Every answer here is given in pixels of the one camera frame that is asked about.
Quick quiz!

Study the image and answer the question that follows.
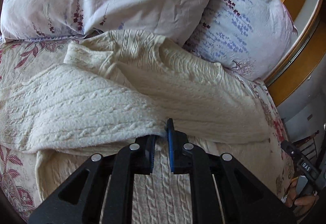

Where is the person's right hand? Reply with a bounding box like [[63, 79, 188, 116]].
[[285, 177, 319, 209]]

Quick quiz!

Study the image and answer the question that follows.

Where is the floral quilted bedspread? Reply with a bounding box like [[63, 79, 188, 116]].
[[1, 41, 294, 223]]

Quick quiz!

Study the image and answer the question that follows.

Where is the cream cable-knit sweater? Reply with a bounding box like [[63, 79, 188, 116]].
[[0, 29, 296, 224]]

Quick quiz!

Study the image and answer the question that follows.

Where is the wooden bed headboard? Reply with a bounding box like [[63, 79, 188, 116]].
[[265, 0, 325, 107]]

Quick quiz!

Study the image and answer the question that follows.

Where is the right lavender print pillow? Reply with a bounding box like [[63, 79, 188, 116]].
[[183, 0, 297, 81]]

